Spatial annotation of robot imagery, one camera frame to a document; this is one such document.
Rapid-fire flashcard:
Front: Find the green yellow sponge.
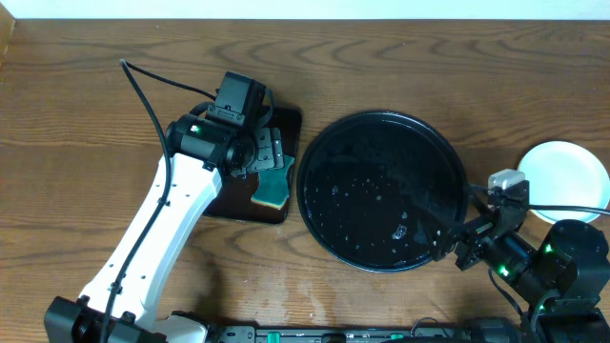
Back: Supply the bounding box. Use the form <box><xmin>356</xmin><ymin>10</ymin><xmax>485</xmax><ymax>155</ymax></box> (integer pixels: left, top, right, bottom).
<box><xmin>251</xmin><ymin>155</ymin><xmax>295</xmax><ymax>210</ymax></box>

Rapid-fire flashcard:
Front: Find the mint plate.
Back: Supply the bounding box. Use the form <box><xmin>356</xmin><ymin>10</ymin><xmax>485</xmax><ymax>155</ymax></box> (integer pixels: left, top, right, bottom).
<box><xmin>518</xmin><ymin>141</ymin><xmax>609</xmax><ymax>210</ymax></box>

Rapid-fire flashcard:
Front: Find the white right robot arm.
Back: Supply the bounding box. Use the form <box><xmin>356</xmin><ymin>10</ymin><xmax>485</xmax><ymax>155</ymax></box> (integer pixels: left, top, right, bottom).
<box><xmin>427</xmin><ymin>215</ymin><xmax>609</xmax><ymax>342</ymax></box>

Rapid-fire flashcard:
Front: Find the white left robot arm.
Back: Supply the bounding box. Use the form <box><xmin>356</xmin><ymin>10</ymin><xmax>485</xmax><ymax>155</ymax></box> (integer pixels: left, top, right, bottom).
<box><xmin>44</xmin><ymin>111</ymin><xmax>301</xmax><ymax>342</ymax></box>

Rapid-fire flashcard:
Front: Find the rectangular black tray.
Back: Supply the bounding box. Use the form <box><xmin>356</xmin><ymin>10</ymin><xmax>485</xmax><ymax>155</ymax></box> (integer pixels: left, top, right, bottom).
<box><xmin>204</xmin><ymin>108</ymin><xmax>302</xmax><ymax>225</ymax></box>

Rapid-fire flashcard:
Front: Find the round black tray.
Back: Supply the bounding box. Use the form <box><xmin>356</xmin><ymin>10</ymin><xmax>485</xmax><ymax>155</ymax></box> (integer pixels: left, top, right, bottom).
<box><xmin>296</xmin><ymin>111</ymin><xmax>468</xmax><ymax>272</ymax></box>

